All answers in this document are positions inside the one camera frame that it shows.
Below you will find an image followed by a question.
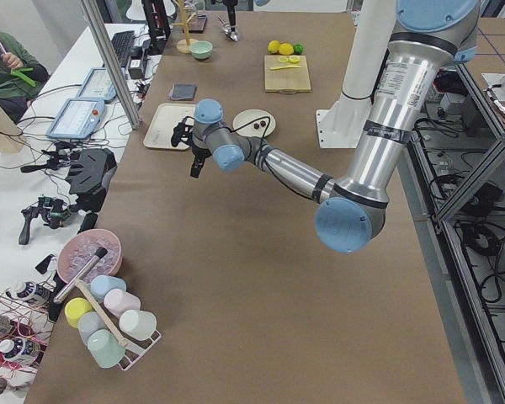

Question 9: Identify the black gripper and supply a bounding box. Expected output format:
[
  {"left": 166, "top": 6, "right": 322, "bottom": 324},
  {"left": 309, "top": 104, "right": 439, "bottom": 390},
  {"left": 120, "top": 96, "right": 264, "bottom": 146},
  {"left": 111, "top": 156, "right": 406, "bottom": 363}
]
[
  {"left": 190, "top": 136, "right": 211, "bottom": 178},
  {"left": 222, "top": 0, "right": 238, "bottom": 32}
]

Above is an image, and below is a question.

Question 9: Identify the beige round plate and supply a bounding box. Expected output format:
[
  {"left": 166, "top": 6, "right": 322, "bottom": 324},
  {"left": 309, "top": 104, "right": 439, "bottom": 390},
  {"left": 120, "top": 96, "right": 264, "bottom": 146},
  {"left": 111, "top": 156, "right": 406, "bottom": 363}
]
[{"left": 232, "top": 109, "right": 276, "bottom": 137}]

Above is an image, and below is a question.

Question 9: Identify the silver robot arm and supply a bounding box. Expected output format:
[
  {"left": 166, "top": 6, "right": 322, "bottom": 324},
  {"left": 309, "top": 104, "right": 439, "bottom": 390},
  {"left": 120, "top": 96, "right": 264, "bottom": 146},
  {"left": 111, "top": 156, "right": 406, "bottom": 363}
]
[{"left": 188, "top": 1, "right": 480, "bottom": 253}]

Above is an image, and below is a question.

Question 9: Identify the cream rabbit tray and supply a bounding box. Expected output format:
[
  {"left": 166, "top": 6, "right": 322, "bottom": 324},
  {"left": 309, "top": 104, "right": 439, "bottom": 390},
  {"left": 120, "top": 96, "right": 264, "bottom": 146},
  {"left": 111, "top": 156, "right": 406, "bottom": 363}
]
[{"left": 143, "top": 103, "right": 196, "bottom": 152}]

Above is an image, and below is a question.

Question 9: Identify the metal scoop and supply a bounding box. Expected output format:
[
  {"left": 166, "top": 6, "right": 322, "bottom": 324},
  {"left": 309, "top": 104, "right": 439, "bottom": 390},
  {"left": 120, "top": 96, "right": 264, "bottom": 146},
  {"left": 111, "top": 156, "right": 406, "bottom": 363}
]
[{"left": 217, "top": 16, "right": 240, "bottom": 42}]

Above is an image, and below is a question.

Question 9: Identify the mint green bowl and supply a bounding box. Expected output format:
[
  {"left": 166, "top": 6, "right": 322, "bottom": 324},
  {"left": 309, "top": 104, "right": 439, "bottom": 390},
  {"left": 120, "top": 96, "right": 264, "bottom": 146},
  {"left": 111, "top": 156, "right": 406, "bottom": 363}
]
[{"left": 189, "top": 40, "right": 214, "bottom": 61}]

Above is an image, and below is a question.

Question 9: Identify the oval yellow lemon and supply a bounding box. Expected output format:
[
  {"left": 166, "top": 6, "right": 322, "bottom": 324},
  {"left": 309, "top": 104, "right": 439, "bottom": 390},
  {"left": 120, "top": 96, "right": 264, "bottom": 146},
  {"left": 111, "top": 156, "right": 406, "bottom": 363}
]
[{"left": 268, "top": 40, "right": 280, "bottom": 55}]

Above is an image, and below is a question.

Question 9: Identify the wooden cup tree stand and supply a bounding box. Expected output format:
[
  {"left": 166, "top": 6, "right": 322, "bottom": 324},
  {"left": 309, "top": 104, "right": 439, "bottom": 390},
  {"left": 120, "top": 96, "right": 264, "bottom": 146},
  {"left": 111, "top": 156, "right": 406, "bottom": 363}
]
[{"left": 173, "top": 0, "right": 198, "bottom": 54}]

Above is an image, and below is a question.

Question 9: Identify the round yellow lemon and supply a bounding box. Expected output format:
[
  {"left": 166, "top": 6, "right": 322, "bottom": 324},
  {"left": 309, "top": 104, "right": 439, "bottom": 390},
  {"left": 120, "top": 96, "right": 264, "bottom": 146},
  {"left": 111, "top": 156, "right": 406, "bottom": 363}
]
[{"left": 278, "top": 43, "right": 294, "bottom": 56}]

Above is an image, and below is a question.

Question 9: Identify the yellow plastic knife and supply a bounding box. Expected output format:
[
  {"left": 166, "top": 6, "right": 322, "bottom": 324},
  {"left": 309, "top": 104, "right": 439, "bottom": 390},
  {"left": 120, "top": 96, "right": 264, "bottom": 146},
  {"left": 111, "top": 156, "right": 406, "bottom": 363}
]
[{"left": 269, "top": 65, "right": 301, "bottom": 71}]

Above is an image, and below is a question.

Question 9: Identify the grey folded cloth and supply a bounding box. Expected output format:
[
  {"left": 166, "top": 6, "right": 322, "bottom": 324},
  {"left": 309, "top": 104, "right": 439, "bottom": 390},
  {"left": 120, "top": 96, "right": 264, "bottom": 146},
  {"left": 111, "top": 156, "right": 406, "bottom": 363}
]
[{"left": 168, "top": 83, "right": 197, "bottom": 101}]

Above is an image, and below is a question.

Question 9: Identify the green lime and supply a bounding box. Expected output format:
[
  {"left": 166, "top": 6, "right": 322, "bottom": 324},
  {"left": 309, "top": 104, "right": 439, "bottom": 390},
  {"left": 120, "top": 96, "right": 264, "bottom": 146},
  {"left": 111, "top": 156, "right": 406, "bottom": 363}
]
[{"left": 293, "top": 44, "right": 304, "bottom": 55}]

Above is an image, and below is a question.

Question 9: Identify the wooden cutting board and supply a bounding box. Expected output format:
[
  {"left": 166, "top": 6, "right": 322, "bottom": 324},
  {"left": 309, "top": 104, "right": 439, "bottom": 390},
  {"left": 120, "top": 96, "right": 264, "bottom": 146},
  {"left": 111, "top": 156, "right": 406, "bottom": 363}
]
[{"left": 264, "top": 55, "right": 311, "bottom": 93}]

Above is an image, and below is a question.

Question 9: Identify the black keyboard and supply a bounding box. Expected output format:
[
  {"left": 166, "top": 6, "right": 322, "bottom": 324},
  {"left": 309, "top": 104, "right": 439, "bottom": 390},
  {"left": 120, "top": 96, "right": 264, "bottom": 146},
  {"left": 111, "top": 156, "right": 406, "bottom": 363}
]
[{"left": 111, "top": 30, "right": 135, "bottom": 68}]

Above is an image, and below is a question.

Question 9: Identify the far teach pendant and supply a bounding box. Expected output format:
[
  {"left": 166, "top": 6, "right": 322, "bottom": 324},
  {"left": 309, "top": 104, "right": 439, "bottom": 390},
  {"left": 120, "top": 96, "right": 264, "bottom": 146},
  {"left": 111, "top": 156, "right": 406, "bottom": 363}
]
[{"left": 77, "top": 67, "right": 117, "bottom": 102}]

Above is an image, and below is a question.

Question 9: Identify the teach pendant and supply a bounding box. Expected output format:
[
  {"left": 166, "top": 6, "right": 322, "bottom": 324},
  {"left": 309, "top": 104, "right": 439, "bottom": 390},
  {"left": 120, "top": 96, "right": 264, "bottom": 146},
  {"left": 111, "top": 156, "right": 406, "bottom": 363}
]
[
  {"left": 46, "top": 98, "right": 105, "bottom": 140},
  {"left": 77, "top": 67, "right": 117, "bottom": 102}
]

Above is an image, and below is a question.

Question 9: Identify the near teach pendant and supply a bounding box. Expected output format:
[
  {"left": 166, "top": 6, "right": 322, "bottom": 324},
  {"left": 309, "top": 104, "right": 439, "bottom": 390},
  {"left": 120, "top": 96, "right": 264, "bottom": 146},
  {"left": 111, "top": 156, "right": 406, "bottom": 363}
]
[{"left": 46, "top": 98, "right": 105, "bottom": 140}]

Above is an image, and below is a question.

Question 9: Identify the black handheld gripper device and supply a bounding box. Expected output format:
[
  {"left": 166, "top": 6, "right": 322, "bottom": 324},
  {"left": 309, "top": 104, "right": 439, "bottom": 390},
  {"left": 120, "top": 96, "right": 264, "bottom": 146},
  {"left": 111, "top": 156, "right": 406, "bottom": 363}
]
[{"left": 19, "top": 196, "right": 79, "bottom": 245}]

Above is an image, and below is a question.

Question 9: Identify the blue plastic cup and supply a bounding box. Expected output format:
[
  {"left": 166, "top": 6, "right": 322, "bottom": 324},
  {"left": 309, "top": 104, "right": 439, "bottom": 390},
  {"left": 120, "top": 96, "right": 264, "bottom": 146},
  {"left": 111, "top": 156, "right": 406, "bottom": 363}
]
[{"left": 90, "top": 275, "right": 127, "bottom": 301}]

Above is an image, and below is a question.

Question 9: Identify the pink plastic cup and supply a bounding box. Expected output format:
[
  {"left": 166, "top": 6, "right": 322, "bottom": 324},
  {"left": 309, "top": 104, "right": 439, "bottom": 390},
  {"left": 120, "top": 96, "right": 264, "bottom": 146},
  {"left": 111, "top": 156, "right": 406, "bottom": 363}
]
[{"left": 104, "top": 288, "right": 141, "bottom": 318}]

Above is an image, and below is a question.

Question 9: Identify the metal muddler stick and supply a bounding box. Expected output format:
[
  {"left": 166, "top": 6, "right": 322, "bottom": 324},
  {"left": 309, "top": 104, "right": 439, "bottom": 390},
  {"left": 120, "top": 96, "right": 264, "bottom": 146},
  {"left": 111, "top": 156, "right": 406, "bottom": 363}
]
[{"left": 53, "top": 247, "right": 108, "bottom": 305}]

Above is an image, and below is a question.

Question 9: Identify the white plastic cup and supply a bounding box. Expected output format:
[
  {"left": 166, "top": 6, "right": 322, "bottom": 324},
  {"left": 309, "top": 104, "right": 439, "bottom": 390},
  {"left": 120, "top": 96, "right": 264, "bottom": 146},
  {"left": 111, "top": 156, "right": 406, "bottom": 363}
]
[{"left": 119, "top": 310, "right": 157, "bottom": 341}]

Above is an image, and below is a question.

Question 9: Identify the yellow plastic cup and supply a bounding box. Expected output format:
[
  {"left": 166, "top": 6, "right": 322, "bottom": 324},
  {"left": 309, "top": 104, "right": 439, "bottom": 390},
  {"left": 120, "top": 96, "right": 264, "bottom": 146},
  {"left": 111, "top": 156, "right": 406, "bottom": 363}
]
[{"left": 65, "top": 297, "right": 93, "bottom": 328}]

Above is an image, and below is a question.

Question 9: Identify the grey plastic cup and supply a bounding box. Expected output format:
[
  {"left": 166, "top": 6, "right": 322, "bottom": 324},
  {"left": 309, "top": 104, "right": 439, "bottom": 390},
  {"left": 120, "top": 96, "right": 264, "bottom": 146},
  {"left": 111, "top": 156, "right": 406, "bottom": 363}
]
[{"left": 77, "top": 311, "right": 106, "bottom": 346}]

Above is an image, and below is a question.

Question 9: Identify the white cup rack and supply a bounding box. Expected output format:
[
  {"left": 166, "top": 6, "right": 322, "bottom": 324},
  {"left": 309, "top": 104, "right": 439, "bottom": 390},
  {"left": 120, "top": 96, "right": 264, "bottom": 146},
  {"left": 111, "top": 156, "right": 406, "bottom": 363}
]
[{"left": 65, "top": 281, "right": 163, "bottom": 372}]

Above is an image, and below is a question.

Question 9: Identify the mint plastic cup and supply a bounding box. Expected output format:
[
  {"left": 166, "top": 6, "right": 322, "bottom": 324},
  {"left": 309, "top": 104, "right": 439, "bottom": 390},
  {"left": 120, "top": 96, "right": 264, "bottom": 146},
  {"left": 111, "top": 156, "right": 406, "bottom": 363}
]
[{"left": 87, "top": 329, "right": 125, "bottom": 369}]

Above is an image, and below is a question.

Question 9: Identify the person in green sweater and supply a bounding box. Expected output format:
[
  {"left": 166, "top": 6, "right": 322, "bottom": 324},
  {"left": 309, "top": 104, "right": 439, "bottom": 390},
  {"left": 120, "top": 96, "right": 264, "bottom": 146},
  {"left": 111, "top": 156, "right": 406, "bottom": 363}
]
[{"left": 0, "top": 31, "right": 50, "bottom": 122}]

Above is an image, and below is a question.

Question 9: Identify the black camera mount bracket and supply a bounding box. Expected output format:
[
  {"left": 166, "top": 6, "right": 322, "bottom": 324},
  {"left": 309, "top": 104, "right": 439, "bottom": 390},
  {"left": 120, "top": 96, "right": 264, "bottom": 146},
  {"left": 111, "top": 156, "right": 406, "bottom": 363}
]
[{"left": 171, "top": 116, "right": 194, "bottom": 148}]

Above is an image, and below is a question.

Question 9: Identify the aluminium frame post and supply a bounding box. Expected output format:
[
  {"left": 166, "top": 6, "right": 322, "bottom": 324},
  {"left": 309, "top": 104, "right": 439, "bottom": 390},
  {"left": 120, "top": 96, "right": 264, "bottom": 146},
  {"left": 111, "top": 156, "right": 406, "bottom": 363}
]
[{"left": 80, "top": 0, "right": 141, "bottom": 130}]

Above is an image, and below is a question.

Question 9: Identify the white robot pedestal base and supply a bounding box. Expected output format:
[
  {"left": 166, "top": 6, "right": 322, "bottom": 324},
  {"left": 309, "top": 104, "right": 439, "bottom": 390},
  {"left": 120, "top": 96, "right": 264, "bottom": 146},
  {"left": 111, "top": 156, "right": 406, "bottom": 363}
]
[{"left": 316, "top": 0, "right": 396, "bottom": 148}]

